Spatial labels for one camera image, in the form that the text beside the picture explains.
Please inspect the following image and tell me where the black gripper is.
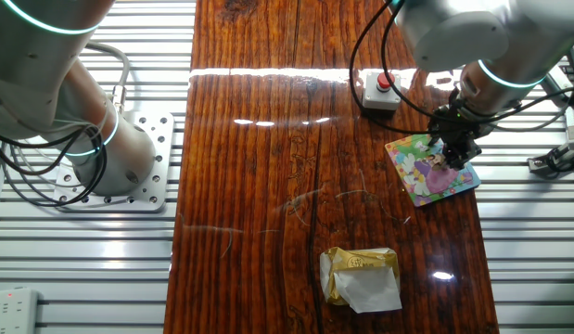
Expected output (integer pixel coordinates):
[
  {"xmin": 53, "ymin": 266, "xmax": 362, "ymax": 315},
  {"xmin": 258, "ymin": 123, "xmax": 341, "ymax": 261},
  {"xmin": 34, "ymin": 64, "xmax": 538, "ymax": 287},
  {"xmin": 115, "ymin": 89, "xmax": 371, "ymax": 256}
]
[{"xmin": 427, "ymin": 87, "xmax": 494, "ymax": 172}]

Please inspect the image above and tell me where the colourful butterfly puzzle board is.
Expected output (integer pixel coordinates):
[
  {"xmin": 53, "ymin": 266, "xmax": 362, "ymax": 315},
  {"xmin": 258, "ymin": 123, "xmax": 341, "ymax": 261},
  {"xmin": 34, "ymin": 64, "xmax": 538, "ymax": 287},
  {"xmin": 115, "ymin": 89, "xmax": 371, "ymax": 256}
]
[{"xmin": 384, "ymin": 134, "xmax": 481, "ymax": 208}]

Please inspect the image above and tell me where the white box with red button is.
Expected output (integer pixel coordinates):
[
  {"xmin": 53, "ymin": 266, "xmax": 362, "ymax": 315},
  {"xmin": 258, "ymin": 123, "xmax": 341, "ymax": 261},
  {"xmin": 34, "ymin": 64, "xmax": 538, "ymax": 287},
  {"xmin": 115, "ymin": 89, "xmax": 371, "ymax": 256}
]
[{"xmin": 362, "ymin": 70, "xmax": 402, "ymax": 112}]

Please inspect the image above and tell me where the gold foil snack packet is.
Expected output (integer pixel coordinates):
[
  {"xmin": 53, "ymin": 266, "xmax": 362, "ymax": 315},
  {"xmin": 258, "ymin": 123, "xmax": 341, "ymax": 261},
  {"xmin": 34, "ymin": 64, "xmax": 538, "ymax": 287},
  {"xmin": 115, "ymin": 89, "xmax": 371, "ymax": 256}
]
[{"xmin": 319, "ymin": 246, "xmax": 403, "ymax": 315}]

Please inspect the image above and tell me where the white power strip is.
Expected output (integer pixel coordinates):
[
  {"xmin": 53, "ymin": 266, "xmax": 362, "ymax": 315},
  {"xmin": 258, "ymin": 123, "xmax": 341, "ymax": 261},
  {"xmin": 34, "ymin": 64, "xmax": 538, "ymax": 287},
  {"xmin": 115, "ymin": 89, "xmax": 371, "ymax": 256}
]
[{"xmin": 0, "ymin": 287, "xmax": 40, "ymax": 334}]

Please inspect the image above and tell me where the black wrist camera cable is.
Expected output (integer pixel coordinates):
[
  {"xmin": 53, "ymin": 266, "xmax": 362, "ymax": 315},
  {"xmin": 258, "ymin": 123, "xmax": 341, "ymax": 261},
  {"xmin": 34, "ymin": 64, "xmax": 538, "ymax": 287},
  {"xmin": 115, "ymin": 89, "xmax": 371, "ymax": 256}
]
[{"xmin": 349, "ymin": 0, "xmax": 574, "ymax": 136}]

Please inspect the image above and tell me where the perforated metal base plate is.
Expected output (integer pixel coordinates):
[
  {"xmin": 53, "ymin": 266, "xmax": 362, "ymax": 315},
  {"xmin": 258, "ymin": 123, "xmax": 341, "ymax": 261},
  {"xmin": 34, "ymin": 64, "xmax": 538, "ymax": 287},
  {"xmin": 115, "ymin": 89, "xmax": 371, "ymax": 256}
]
[{"xmin": 54, "ymin": 110, "xmax": 175, "ymax": 213}]

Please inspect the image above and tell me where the thick grey cable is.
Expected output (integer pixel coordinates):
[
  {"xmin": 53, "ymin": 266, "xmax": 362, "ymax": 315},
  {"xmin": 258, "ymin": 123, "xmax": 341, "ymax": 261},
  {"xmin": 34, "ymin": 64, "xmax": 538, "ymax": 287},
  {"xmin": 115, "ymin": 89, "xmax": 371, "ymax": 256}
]
[{"xmin": 84, "ymin": 40, "xmax": 132, "ymax": 115}]

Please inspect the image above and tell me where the black cable bundle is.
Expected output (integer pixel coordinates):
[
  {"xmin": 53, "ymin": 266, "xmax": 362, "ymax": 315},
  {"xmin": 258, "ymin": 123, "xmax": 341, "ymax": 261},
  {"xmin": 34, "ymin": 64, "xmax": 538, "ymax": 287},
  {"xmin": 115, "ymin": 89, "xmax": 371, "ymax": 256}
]
[{"xmin": 0, "ymin": 122, "xmax": 109, "ymax": 208}]

